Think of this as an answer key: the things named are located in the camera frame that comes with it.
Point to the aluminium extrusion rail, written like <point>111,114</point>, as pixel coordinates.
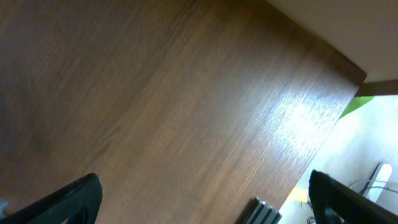
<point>260,212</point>

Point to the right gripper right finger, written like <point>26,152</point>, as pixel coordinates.
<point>333,202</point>

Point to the green object on floor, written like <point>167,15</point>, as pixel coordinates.
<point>356,103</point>

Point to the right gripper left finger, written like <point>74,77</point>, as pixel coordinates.
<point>77,202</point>

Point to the white power strip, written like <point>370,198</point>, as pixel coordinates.
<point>377,181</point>

